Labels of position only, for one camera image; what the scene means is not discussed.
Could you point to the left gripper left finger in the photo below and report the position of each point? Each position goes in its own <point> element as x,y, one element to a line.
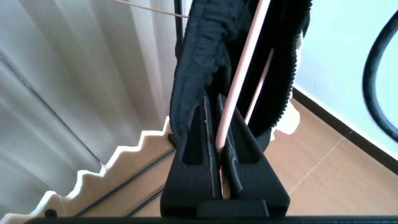
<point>186,186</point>

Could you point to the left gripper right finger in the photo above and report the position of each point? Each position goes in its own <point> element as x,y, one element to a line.
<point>258,186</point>

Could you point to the pink clothes hanger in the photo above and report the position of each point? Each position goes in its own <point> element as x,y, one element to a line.
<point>244,65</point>
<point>155,9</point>

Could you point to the black shorts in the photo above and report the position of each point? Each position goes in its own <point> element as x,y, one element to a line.
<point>205,46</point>

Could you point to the black clothes rack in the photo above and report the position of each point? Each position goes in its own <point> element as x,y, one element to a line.
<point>178,18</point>

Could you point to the beige curtain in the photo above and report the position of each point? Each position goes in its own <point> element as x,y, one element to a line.
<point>77,77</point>

